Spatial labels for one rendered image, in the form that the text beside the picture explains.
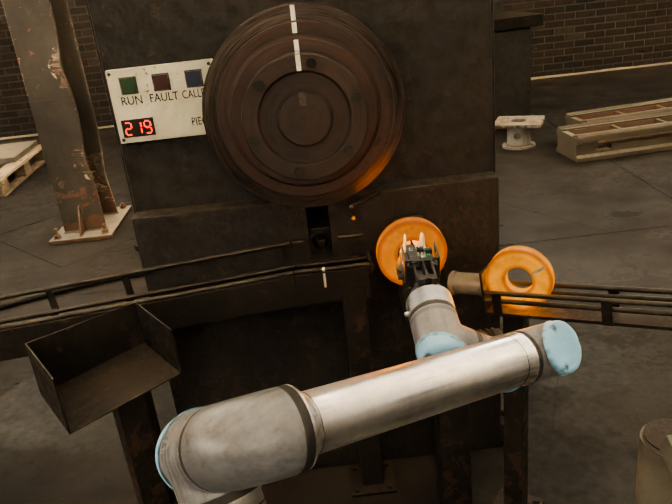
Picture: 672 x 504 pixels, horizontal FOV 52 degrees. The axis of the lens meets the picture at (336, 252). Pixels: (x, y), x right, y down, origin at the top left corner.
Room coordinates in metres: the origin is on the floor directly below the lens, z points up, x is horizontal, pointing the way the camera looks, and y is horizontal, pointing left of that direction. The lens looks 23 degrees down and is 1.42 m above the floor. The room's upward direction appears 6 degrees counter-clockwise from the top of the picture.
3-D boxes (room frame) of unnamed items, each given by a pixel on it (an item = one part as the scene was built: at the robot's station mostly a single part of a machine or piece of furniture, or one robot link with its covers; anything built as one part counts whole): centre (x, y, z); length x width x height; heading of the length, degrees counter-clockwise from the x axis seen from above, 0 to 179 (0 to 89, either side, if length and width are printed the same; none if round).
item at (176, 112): (1.72, 0.38, 1.15); 0.26 x 0.02 x 0.18; 91
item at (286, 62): (1.52, 0.04, 1.11); 0.28 x 0.06 x 0.28; 91
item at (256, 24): (1.62, 0.04, 1.11); 0.47 x 0.06 x 0.47; 91
